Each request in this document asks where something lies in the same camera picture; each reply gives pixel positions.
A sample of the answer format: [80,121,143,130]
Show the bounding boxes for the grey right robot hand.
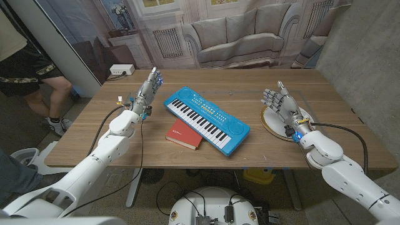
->
[261,80,313,135]

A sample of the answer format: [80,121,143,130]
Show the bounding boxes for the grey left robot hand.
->
[131,67,164,115]

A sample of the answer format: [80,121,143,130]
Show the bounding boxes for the blue toy piano keyboard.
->
[163,86,251,157]

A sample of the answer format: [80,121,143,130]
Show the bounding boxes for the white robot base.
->
[168,186,259,225]

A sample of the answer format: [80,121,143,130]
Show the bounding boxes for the white gold-rimmed paper plate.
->
[259,105,316,142]

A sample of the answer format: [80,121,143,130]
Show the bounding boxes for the red notebook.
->
[165,117,203,151]

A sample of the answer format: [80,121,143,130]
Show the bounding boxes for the white power strip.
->
[109,64,136,76]

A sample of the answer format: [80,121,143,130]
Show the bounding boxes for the yellow object under table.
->
[242,168,276,185]

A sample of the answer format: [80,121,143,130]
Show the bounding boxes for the white table leg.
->
[125,167,143,209]
[282,168,303,212]

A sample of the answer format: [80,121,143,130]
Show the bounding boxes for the black round floor fan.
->
[139,168,165,185]

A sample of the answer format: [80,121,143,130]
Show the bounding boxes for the printed living room backdrop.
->
[34,0,354,85]

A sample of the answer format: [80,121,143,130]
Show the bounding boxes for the person in black shorts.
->
[0,9,74,137]

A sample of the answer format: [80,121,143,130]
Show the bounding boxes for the person in blue jeans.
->
[0,148,44,204]

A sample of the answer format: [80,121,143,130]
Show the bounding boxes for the black power strip cable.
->
[106,72,128,81]

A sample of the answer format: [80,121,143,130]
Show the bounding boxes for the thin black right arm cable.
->
[296,142,313,169]

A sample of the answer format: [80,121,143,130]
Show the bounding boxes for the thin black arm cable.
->
[62,120,145,218]
[296,142,313,169]

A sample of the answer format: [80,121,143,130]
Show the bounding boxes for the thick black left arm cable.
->
[86,105,126,156]

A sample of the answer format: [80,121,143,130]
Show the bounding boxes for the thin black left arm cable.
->
[62,120,145,218]

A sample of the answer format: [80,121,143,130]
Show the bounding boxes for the black floor cable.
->
[156,181,207,216]

